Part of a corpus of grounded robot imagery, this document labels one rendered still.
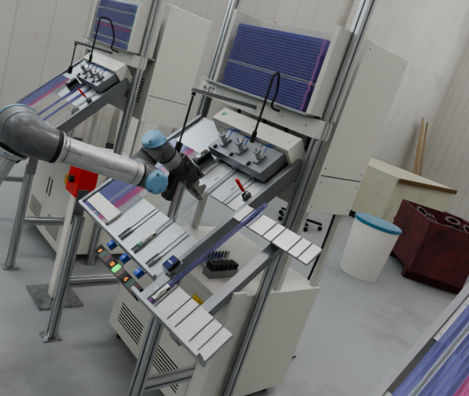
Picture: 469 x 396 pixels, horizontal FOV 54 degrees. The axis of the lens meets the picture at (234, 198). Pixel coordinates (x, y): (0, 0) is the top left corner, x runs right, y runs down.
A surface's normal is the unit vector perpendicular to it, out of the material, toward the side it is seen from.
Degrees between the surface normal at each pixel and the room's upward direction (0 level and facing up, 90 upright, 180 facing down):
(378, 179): 90
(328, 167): 90
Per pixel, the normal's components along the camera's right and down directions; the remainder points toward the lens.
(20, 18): 0.58, 0.37
